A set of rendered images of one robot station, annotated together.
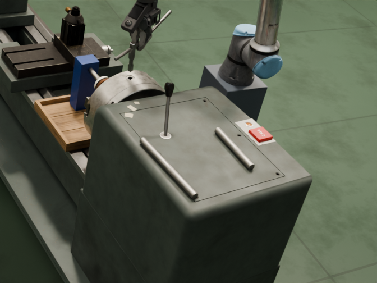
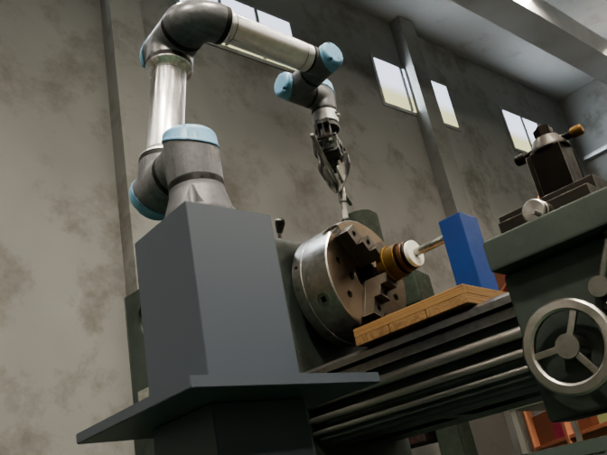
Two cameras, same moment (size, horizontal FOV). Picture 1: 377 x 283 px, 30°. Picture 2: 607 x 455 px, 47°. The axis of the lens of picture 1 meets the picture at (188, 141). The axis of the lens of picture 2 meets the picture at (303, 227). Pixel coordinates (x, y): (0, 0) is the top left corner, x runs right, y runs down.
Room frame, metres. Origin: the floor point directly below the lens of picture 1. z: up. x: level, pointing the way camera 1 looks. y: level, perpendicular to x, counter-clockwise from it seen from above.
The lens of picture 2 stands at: (3.86, -0.10, 0.52)
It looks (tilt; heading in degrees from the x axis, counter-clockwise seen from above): 23 degrees up; 172
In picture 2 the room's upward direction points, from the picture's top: 11 degrees counter-clockwise
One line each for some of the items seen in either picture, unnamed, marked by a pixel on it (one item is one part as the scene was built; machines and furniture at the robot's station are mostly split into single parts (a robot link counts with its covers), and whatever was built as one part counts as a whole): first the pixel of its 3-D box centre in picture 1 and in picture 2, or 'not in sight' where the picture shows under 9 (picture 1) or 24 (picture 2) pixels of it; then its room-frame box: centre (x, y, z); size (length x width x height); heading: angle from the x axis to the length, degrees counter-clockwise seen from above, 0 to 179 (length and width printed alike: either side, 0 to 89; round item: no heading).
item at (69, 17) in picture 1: (74, 17); (548, 145); (2.66, 0.60, 1.14); 0.08 x 0.08 x 0.03
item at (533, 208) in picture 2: (107, 50); (535, 211); (2.78, 0.46, 0.95); 0.07 x 0.04 x 0.04; 132
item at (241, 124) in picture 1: (253, 138); not in sight; (1.97, -0.21, 1.23); 0.13 x 0.08 x 0.06; 42
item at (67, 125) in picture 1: (90, 117); (452, 321); (2.33, 0.41, 0.89); 0.36 x 0.30 x 0.04; 132
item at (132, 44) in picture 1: (131, 56); (342, 200); (2.12, 0.26, 1.32); 0.02 x 0.02 x 0.12
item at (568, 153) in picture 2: (72, 31); (557, 174); (2.65, 0.60, 1.07); 0.07 x 0.07 x 0.10; 42
